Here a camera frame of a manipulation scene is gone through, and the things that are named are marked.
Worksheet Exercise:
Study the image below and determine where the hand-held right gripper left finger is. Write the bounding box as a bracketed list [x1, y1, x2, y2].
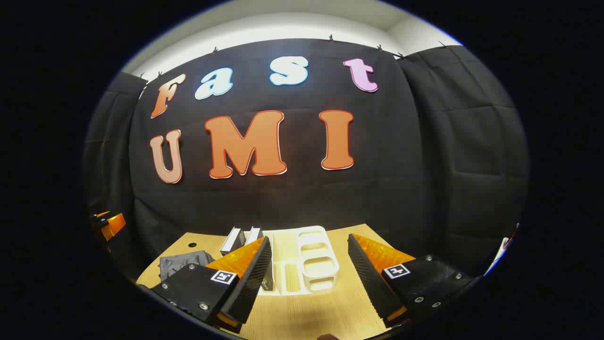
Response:
[150, 236, 273, 333]

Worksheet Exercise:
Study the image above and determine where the grey portrait cover book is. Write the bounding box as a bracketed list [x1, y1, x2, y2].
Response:
[220, 227, 247, 255]

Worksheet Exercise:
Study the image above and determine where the white bookshelf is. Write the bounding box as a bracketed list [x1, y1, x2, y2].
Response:
[262, 226, 340, 296]

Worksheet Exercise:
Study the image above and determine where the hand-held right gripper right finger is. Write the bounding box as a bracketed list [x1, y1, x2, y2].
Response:
[348, 233, 475, 327]

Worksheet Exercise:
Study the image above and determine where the black backdrop cloth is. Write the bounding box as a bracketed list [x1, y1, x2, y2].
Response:
[83, 38, 529, 279]

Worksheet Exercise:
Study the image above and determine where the white and red object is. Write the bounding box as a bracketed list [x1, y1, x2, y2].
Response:
[485, 222, 520, 277]

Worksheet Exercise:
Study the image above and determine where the grey schoolbag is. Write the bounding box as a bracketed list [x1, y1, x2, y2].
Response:
[158, 250, 215, 282]

